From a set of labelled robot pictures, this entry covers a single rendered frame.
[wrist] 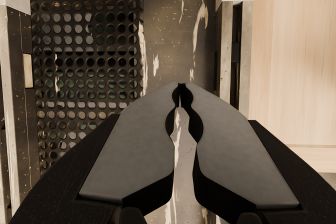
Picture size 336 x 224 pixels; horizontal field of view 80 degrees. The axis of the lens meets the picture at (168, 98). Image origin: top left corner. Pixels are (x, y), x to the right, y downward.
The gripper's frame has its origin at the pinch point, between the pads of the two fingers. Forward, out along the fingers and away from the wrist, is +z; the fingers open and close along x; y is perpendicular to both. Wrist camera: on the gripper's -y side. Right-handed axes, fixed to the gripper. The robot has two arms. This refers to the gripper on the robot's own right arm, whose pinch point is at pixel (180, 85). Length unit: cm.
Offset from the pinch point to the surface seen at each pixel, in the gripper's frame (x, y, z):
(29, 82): -34.2, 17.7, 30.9
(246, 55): 14.0, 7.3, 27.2
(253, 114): 18.4, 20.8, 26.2
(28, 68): -34.3, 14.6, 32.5
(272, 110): 22.7, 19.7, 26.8
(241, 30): 12.7, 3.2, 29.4
